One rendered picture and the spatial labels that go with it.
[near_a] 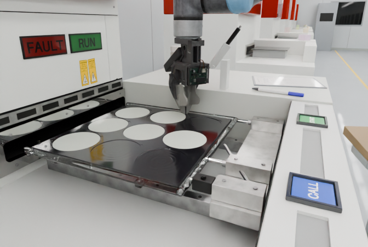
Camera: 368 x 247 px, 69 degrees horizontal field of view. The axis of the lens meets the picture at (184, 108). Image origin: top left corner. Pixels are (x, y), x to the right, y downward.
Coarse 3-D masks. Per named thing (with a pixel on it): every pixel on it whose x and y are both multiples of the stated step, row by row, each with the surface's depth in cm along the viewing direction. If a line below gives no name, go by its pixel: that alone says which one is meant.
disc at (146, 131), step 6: (132, 126) 68; (138, 126) 68; (144, 126) 68; (150, 126) 68; (156, 126) 68; (126, 132) 64; (132, 132) 64; (138, 132) 64; (144, 132) 64; (150, 132) 64; (156, 132) 64; (162, 132) 64; (132, 138) 61; (138, 138) 61; (144, 138) 61; (150, 138) 61
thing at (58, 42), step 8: (24, 40) 57; (32, 40) 58; (40, 40) 60; (48, 40) 62; (56, 40) 64; (64, 40) 66; (24, 48) 57; (32, 48) 58; (40, 48) 60; (48, 48) 62; (56, 48) 64; (64, 48) 66
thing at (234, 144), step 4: (224, 140) 72; (228, 140) 72; (232, 140) 72; (236, 140) 72; (240, 140) 72; (228, 144) 72; (232, 144) 72; (236, 144) 71; (240, 144) 71; (220, 148) 74; (224, 148) 73; (232, 148) 72; (236, 148) 72
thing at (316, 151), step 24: (288, 120) 55; (336, 120) 55; (288, 144) 44; (312, 144) 45; (336, 144) 44; (288, 168) 37; (312, 168) 38; (336, 168) 37; (264, 216) 28; (288, 216) 28; (312, 216) 28; (336, 216) 28; (360, 216) 28; (264, 240) 25; (288, 240) 25; (312, 240) 25; (336, 240) 25; (360, 240) 25
